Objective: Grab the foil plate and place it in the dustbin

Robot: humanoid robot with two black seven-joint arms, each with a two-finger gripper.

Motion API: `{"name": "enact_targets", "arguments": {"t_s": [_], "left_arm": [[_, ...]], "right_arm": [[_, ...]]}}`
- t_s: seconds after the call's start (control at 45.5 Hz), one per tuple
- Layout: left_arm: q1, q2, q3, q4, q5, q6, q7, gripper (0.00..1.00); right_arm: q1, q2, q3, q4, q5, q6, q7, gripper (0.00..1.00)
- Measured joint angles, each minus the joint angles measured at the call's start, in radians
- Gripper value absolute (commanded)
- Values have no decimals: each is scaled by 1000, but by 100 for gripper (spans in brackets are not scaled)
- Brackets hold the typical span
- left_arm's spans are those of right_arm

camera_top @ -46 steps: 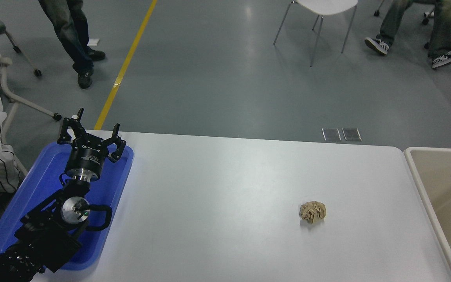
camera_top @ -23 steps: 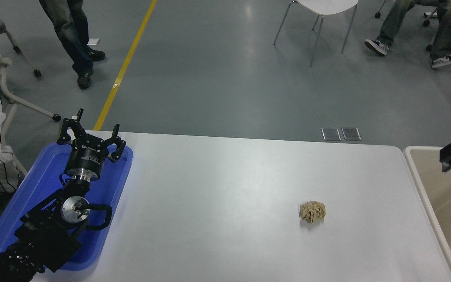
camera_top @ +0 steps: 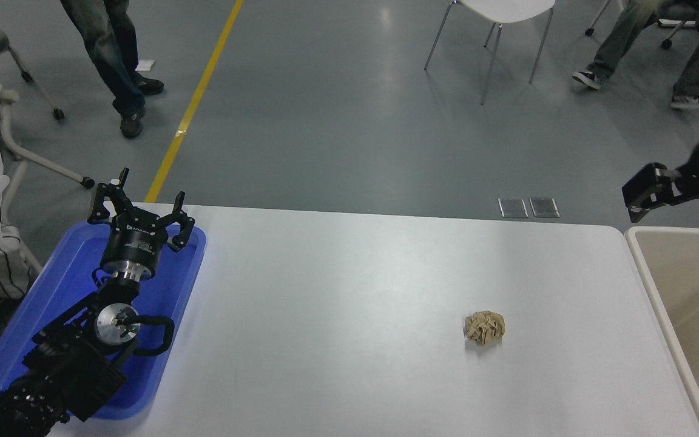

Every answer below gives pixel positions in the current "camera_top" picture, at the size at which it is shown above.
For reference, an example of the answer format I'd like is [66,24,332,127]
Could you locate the large pale bin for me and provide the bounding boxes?
[624,226,699,437]

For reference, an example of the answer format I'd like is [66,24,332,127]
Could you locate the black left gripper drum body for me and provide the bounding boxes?
[102,215,172,271]

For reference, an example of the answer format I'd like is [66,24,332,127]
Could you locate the seated person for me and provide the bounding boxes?
[571,0,699,111]

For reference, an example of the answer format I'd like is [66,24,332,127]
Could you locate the standing person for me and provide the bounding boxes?
[60,0,164,139]

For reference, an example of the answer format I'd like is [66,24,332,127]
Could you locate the white chair with metal legs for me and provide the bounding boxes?
[424,0,555,105]

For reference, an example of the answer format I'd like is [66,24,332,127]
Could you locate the crumpled tan paper ball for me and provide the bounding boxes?
[464,311,505,347]

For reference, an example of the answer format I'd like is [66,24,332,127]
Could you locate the metal floor outlet plate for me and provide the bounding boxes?
[498,198,529,219]
[530,197,561,219]

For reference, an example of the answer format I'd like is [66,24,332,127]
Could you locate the blue plastic tray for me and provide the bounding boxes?
[0,220,208,421]

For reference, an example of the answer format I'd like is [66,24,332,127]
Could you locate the white-framed chair with castors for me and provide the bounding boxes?
[0,85,96,274]

